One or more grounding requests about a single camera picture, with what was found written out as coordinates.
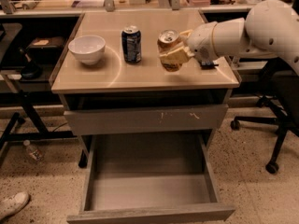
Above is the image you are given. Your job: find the blue soda can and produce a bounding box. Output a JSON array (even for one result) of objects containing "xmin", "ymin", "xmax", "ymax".
[{"xmin": 121, "ymin": 25, "xmax": 141, "ymax": 63}]

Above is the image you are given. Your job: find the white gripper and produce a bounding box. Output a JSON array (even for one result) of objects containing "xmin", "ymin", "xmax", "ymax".
[{"xmin": 159, "ymin": 21, "xmax": 218, "ymax": 64}]

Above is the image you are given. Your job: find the black box with label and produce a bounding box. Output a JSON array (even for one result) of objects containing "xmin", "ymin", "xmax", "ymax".
[{"xmin": 27, "ymin": 36, "xmax": 65, "ymax": 56}]

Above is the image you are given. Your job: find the black joystick device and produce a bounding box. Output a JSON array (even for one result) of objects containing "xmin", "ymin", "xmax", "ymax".
[{"xmin": 19, "ymin": 48, "xmax": 42, "ymax": 80}]

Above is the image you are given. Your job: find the orange soda can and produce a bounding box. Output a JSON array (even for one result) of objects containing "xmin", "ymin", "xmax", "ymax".
[{"xmin": 157, "ymin": 30, "xmax": 182, "ymax": 72}]

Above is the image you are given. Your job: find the black desk frame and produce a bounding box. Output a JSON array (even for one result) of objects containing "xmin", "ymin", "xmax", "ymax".
[{"xmin": 0, "ymin": 22, "xmax": 78, "ymax": 168}]

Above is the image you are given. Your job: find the dark blue snack bar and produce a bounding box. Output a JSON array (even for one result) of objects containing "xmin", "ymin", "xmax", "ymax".
[{"xmin": 200, "ymin": 61, "xmax": 218, "ymax": 69}]

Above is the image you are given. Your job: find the closed top drawer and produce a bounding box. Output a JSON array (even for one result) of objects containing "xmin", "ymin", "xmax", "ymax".
[{"xmin": 64, "ymin": 105, "xmax": 228, "ymax": 135}]

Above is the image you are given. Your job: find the white bowl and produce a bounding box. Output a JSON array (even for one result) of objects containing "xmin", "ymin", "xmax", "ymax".
[{"xmin": 68, "ymin": 35, "xmax": 106, "ymax": 65}]

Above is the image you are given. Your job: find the white shoe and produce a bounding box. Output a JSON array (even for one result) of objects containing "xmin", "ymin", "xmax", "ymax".
[{"xmin": 0, "ymin": 191, "xmax": 30, "ymax": 220}]

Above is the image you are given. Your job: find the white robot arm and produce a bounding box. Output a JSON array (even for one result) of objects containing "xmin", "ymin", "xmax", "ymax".
[{"xmin": 158, "ymin": 0, "xmax": 299, "ymax": 74}]

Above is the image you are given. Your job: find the open middle drawer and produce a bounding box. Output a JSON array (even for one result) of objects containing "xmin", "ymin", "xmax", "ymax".
[{"xmin": 67, "ymin": 133, "xmax": 235, "ymax": 224}]

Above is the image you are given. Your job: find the black office chair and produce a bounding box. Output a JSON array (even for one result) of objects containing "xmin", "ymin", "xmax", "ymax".
[{"xmin": 231, "ymin": 58, "xmax": 299, "ymax": 174}]

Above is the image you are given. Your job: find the grey drawer cabinet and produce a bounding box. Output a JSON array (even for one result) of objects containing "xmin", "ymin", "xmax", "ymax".
[{"xmin": 48, "ymin": 8, "xmax": 242, "ymax": 170}]

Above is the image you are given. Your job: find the plastic water bottle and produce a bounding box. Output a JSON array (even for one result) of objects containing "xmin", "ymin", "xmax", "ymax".
[{"xmin": 23, "ymin": 140, "xmax": 43, "ymax": 161}]

